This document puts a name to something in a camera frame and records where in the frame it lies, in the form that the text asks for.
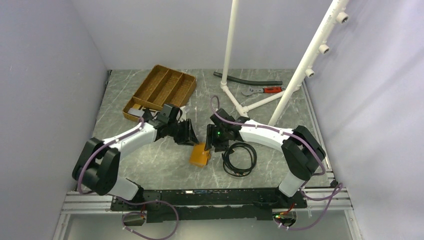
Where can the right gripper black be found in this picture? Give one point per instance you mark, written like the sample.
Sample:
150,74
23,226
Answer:
219,146

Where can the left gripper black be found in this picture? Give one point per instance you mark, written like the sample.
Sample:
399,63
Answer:
188,137

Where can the orange card holder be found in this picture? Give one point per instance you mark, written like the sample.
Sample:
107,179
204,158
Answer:
199,156

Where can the woven brown organizer tray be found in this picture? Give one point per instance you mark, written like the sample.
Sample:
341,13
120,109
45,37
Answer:
162,85

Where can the white card stack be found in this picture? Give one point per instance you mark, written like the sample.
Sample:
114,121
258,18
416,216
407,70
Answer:
136,110

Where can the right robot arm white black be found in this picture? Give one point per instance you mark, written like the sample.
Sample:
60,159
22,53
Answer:
301,151

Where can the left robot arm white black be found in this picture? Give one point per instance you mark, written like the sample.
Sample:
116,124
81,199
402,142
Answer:
97,167

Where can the black foam tube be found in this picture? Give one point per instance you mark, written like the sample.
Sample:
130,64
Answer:
255,82

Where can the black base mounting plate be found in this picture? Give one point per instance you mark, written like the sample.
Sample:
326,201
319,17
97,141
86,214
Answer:
210,204

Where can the white PVC pipe frame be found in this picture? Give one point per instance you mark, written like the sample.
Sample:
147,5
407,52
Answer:
270,38

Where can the aluminium rail frame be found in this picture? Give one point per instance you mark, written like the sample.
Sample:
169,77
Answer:
316,199

